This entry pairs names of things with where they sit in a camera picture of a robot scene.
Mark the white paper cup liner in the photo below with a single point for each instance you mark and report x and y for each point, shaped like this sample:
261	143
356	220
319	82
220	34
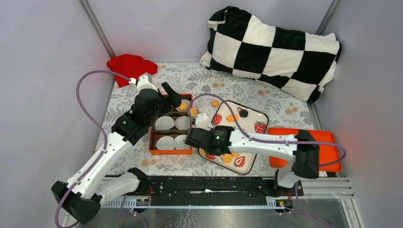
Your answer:
182	123
165	143
184	101
179	142
164	123

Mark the orange box lid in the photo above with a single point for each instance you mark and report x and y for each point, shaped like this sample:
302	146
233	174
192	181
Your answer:
326	153

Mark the black white checkered blanket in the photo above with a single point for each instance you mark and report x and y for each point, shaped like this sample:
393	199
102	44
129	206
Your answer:
294	61

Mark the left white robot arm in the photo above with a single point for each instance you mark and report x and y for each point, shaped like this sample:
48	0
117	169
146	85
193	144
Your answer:
82	195

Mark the small round yellow biscuit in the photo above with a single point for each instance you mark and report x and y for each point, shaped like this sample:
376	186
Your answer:
183	107

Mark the floral table mat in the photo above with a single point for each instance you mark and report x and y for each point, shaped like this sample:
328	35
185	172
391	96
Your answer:
282	109

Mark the orange fish cookie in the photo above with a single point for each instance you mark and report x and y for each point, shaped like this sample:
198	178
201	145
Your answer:
232	118
193	112

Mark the white strawberry tray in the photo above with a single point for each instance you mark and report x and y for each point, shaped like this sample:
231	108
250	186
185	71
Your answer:
256	122

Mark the red cloth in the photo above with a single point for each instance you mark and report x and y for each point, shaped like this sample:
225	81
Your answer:
132	66

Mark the black sandwich cookie top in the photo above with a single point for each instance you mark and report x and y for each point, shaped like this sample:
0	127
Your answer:
243	113

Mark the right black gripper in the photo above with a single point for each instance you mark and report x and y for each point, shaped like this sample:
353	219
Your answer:
210	130

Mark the orange compartment cookie box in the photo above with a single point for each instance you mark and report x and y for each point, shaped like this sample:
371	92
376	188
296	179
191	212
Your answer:
174	132

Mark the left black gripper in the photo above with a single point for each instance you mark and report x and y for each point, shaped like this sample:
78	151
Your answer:
174	99

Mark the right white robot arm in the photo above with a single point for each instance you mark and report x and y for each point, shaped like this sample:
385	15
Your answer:
300	150

